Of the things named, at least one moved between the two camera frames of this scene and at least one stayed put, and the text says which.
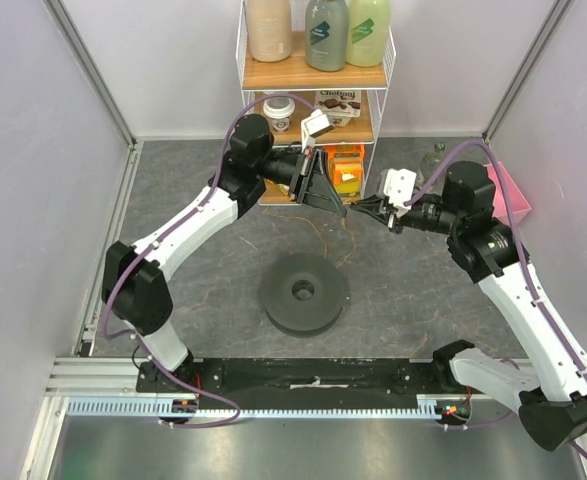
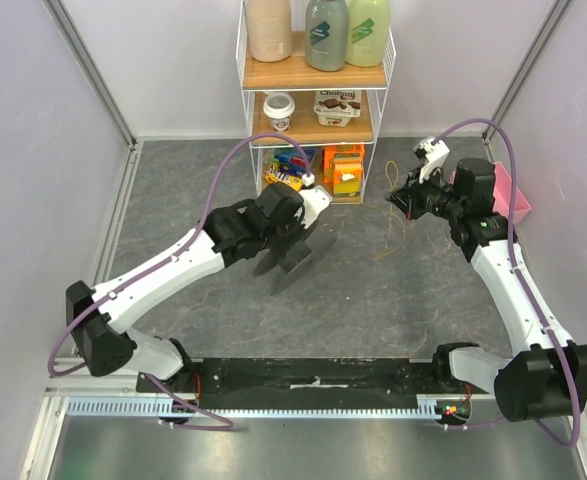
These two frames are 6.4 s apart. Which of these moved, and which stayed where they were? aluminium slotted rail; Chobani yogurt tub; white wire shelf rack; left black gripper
Moved: left black gripper
Stayed: Chobani yogurt tub; white wire shelf rack; aluminium slotted rail
